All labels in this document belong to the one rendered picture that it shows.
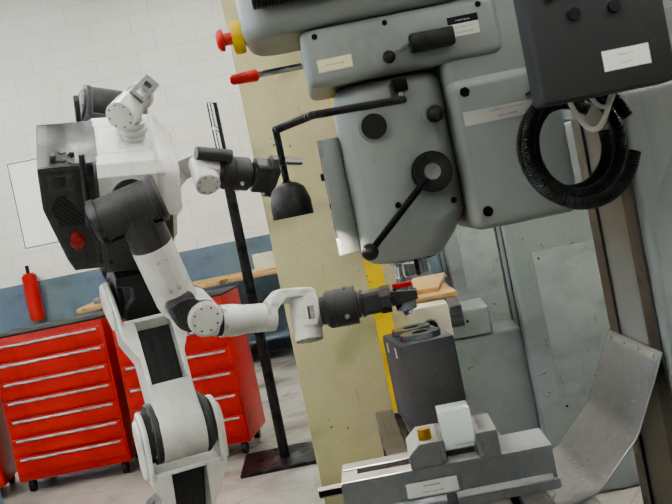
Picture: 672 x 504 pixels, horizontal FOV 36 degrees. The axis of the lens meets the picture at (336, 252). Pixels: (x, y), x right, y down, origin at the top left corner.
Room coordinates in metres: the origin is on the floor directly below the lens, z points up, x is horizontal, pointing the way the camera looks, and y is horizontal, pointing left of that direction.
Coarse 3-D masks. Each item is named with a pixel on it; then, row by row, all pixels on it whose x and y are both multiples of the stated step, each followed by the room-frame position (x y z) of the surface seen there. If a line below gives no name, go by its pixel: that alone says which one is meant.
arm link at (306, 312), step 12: (300, 300) 2.35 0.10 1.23; (312, 300) 2.35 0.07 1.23; (324, 300) 2.34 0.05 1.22; (300, 312) 2.34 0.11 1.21; (312, 312) 2.34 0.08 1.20; (324, 312) 2.34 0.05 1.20; (336, 312) 2.33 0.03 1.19; (300, 324) 2.34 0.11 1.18; (312, 324) 2.33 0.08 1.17; (324, 324) 2.36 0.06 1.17; (336, 324) 2.34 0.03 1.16; (300, 336) 2.33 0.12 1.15; (312, 336) 2.33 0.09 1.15
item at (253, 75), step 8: (296, 64) 1.98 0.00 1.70; (248, 72) 1.97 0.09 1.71; (256, 72) 1.97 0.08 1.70; (264, 72) 1.98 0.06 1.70; (272, 72) 1.98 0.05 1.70; (280, 72) 1.98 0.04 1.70; (232, 80) 1.97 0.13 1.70; (240, 80) 1.97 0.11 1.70; (248, 80) 1.98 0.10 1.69; (256, 80) 1.98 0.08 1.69
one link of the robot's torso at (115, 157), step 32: (64, 128) 2.35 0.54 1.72; (96, 128) 2.35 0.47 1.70; (160, 128) 2.39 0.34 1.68; (64, 160) 2.22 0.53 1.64; (96, 160) 2.23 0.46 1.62; (128, 160) 2.23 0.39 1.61; (160, 160) 2.24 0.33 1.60; (64, 192) 2.24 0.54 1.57; (96, 192) 2.22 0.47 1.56; (160, 192) 2.25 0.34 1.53; (64, 224) 2.28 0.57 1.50; (96, 256) 2.34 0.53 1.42; (128, 256) 2.35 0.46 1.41
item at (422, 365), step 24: (384, 336) 2.39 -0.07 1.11; (408, 336) 2.22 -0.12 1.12; (432, 336) 2.22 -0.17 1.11; (408, 360) 2.19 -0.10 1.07; (432, 360) 2.20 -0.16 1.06; (456, 360) 2.21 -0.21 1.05; (408, 384) 2.19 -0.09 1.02; (432, 384) 2.20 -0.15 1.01; (456, 384) 2.20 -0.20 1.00; (408, 408) 2.24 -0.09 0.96; (432, 408) 2.20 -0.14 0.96
